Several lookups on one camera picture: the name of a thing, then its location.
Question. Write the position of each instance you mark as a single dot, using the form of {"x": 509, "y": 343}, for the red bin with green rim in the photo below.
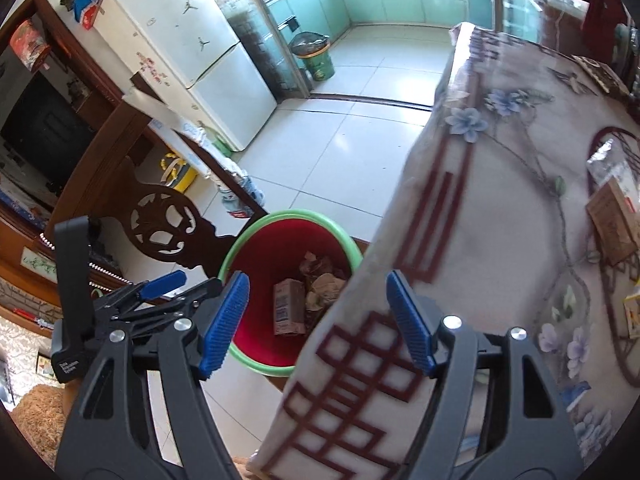
{"x": 260, "y": 270}

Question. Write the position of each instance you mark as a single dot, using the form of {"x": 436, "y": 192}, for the black television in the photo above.
{"x": 45, "y": 130}

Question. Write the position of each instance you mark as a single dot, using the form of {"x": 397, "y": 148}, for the clear plastic bag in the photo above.
{"x": 607, "y": 160}

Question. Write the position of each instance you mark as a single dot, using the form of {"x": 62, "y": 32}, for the flat brown cardboard box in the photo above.
{"x": 612, "y": 220}

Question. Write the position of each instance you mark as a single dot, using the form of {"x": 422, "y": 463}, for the blue red box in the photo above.
{"x": 89, "y": 10}

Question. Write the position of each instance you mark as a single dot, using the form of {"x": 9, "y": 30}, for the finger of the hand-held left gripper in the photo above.
{"x": 165, "y": 282}
{"x": 190, "y": 297}

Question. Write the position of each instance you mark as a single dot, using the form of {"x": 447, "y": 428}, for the floral plastic tablecloth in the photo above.
{"x": 500, "y": 240}

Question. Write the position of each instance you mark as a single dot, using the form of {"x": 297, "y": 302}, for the blue white bottle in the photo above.
{"x": 235, "y": 197}

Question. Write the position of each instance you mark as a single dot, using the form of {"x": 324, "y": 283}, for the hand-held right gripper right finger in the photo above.
{"x": 407, "y": 325}

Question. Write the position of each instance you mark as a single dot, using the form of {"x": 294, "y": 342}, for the crumpled brown paper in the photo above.
{"x": 325, "y": 285}

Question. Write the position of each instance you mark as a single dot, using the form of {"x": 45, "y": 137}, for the white refrigerator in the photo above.
{"x": 190, "y": 25}

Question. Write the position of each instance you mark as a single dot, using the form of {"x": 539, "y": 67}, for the yellow toy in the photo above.
{"x": 180, "y": 175}

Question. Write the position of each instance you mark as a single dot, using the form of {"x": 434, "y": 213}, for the dark red hanging cloth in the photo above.
{"x": 602, "y": 10}

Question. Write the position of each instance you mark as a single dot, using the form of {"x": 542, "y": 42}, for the green trash can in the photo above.
{"x": 315, "y": 60}

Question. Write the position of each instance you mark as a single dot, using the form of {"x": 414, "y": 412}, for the yellow carton box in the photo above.
{"x": 632, "y": 315}

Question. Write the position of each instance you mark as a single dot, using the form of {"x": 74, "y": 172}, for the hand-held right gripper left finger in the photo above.
{"x": 225, "y": 325}

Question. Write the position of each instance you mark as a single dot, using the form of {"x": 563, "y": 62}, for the brown wooden television cabinet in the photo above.
{"x": 120, "y": 105}

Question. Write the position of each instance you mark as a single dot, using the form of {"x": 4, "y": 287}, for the red round tin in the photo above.
{"x": 30, "y": 42}

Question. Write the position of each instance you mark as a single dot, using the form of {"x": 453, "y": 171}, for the brown patterned box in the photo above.
{"x": 602, "y": 75}

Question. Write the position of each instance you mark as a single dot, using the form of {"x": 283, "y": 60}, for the brown carton box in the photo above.
{"x": 289, "y": 307}

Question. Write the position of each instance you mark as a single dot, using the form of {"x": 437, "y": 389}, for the dark wooden chair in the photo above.
{"x": 165, "y": 220}

